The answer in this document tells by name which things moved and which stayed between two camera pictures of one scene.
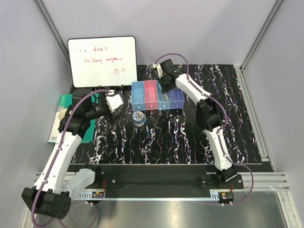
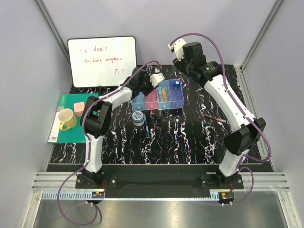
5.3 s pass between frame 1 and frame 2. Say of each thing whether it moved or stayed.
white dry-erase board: stayed
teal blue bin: stayed
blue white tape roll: stayed
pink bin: stayed
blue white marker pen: moved
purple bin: stayed
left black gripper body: moved
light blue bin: stayed
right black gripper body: moved
